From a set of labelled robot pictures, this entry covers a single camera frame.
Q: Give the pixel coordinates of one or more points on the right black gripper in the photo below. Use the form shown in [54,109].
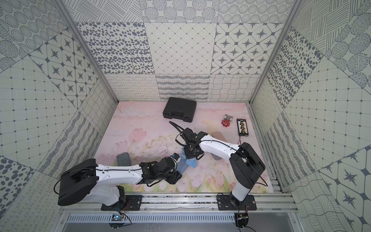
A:
[189,155]

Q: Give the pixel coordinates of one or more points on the blue microfiber cloth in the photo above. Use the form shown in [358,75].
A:
[191,162]

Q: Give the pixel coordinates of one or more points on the dark grey eyeglass case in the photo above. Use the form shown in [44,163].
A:
[123,159]

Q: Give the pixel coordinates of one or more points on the blue eyeglass case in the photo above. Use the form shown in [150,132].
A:
[182,166]

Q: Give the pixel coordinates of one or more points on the grey felt eyeglass case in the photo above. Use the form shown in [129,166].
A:
[216,157]

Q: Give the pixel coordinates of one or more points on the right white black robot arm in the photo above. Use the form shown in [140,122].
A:
[245,162]

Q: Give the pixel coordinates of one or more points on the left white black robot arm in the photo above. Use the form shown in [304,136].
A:
[97,183]

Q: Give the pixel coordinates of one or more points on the black plastic tool case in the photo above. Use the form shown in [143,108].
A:
[179,108]

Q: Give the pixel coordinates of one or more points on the red valve handwheel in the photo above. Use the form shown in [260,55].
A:
[225,123]

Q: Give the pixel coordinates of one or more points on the black box with brass parts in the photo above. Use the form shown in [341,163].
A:
[242,127]

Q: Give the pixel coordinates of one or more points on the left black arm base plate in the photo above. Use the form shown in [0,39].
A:
[131,203]

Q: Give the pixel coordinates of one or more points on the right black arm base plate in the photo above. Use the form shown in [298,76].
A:
[229,202]

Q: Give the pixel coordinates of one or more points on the aluminium mounting rail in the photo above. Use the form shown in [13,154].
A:
[207,203]

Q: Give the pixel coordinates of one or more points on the white slotted cable duct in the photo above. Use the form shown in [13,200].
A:
[152,218]

